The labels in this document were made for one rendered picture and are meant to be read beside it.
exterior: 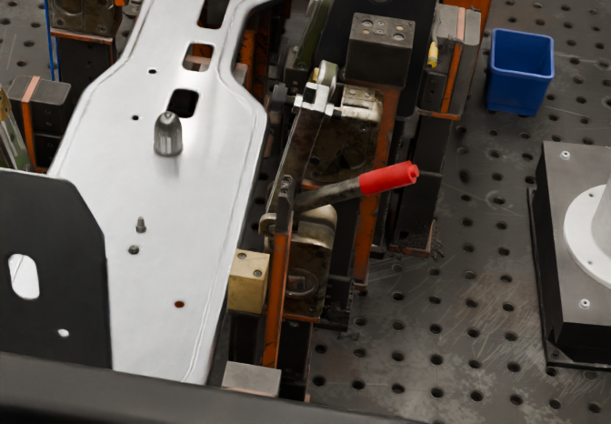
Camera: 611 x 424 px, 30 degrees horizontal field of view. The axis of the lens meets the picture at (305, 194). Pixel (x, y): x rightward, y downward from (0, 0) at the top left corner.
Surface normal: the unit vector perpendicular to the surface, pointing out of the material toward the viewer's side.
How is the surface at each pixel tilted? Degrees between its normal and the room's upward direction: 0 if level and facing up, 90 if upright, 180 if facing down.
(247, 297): 90
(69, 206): 90
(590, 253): 2
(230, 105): 0
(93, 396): 0
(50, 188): 90
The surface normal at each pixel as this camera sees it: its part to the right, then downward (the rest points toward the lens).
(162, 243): 0.08, -0.69
